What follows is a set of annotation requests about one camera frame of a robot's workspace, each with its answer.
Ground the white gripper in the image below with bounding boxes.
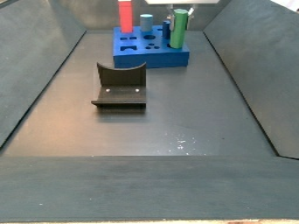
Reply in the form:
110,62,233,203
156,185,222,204
145,0,220,30

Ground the black curved holder stand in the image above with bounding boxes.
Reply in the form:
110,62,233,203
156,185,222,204
90,64,145,108

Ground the dark blue star peg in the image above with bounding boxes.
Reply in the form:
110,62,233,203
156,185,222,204
162,20,170,39

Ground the green hexagon peg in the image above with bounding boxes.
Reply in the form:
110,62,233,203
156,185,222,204
169,9,188,49

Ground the red square peg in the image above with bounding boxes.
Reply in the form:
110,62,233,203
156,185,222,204
117,0,133,33

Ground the light blue round peg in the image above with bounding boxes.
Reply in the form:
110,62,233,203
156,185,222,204
140,14,153,32

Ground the blue peg board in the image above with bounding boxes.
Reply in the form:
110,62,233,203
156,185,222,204
113,25,189,68

